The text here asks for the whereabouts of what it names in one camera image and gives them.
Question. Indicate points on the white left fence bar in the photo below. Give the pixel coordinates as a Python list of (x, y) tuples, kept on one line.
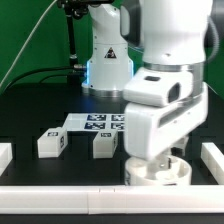
[(5, 156)]

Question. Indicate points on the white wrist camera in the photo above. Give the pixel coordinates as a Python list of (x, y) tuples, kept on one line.
[(157, 88)]

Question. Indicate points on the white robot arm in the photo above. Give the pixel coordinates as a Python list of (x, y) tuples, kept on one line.
[(153, 52)]

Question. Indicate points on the white right fence bar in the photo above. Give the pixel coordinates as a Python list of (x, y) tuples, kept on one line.
[(213, 158)]

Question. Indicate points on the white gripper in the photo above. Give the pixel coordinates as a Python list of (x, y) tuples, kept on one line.
[(150, 131)]

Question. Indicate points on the white marker base plate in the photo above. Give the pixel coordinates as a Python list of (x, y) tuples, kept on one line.
[(92, 122)]

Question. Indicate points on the white front fence bar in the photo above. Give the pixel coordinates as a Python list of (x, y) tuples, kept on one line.
[(111, 199)]

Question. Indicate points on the white fence bar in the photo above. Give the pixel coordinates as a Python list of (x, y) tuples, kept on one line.
[(5, 156), (213, 158), (111, 199)]

